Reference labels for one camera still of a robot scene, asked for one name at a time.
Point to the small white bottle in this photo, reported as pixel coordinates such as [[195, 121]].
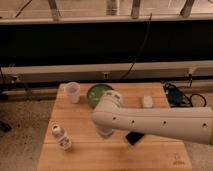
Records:
[[61, 136]]

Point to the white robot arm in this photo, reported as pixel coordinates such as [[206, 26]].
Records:
[[193, 124]]

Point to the green bowl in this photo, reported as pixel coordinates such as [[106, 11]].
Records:
[[95, 93]]

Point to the clear plastic cup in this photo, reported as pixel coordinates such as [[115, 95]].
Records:
[[72, 90]]

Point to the white rectangular block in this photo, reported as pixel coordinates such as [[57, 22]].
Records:
[[147, 101]]

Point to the black smartphone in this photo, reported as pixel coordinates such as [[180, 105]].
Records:
[[134, 137]]

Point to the blue device on floor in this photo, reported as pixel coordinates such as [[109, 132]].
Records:
[[175, 97]]

